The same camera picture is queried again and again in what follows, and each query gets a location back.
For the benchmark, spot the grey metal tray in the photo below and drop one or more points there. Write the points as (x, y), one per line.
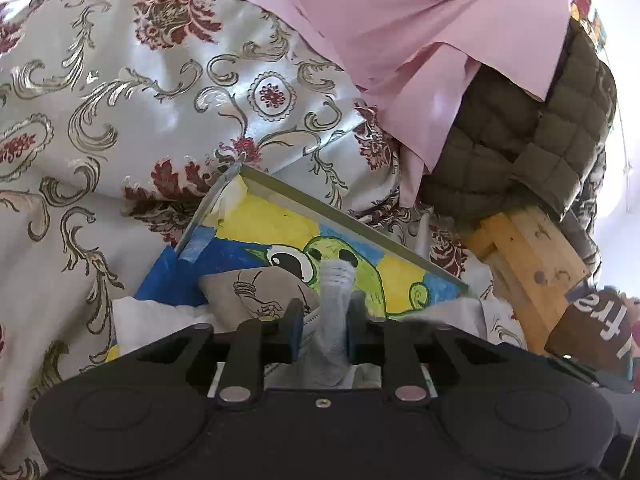
(400, 255)

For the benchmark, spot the olive quilted jacket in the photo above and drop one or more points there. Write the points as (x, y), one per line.
(500, 150)

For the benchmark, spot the colourful cartoon painting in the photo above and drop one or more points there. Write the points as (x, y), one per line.
(270, 220)

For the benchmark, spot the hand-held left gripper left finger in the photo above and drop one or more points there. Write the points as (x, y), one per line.
(295, 332)

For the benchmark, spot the olive garment with white print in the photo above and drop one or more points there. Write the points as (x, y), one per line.
(600, 320)

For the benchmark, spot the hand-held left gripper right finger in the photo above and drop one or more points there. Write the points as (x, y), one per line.
(355, 331)

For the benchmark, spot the wooden bed frame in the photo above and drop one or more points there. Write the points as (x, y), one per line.
(525, 260)

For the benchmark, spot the pink bed sheet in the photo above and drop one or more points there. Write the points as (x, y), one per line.
(400, 20)

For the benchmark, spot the white muslin cloth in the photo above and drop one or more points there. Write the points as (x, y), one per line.
(150, 325)

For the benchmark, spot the floral satin bedspread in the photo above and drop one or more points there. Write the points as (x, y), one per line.
(150, 110)

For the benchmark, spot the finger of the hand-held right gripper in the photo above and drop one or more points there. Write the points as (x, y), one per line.
(595, 376)

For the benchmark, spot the white sock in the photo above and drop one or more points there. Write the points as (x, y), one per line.
(330, 310)

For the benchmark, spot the grey printed cloth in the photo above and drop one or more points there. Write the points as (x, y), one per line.
(250, 290)

